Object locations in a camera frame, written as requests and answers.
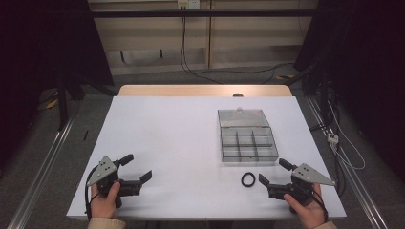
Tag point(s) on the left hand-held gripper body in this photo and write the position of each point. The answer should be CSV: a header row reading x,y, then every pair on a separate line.
x,y
102,171

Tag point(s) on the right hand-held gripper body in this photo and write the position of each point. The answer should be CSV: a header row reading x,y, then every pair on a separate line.
x,y
307,178

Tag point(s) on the person's left hand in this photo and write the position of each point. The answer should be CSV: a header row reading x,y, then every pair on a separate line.
x,y
103,205

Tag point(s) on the person's right hand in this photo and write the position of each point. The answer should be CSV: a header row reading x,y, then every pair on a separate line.
x,y
310,213

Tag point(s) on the small black stick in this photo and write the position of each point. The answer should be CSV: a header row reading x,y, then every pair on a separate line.
x,y
85,135

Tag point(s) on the white power plug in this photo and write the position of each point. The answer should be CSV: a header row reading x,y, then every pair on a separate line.
x,y
332,138

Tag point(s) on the clear plastic compartment box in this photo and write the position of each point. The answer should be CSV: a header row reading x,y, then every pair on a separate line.
x,y
246,136

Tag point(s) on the black metal stand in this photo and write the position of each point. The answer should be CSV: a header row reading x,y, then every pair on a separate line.
x,y
62,101

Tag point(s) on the yellow floor tape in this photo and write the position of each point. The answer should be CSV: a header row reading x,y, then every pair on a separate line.
x,y
285,77
52,104

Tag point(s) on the dark round table grommet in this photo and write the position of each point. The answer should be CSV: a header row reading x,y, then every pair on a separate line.
x,y
238,94

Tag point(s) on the wooden table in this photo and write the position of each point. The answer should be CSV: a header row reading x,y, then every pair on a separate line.
x,y
178,90

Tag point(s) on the black curtain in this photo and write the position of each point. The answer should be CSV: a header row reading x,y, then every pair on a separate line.
x,y
366,63
41,47

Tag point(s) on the black horizontal metal bar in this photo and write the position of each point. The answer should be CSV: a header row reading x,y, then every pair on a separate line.
x,y
191,13

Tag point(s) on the aluminium floor rail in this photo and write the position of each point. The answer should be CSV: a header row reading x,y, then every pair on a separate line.
x,y
38,175
350,171

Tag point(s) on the white wall socket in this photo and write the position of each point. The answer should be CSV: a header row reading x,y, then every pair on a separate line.
x,y
188,3

